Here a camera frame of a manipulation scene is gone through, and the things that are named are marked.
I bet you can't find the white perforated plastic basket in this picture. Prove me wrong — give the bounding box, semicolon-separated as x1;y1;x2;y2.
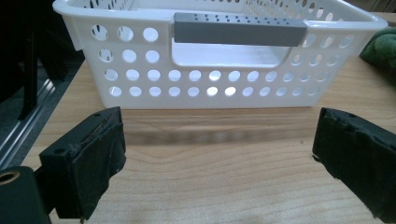
51;0;389;110

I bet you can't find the green cloth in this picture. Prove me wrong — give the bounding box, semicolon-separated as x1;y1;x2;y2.
359;27;396;73

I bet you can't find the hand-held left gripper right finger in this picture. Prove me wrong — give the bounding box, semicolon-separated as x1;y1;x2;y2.
312;106;396;224

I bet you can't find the black metal stand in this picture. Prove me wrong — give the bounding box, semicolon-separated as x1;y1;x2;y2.
18;0;43;121

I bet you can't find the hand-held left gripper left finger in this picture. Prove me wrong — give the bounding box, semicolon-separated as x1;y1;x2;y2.
38;105;127;224

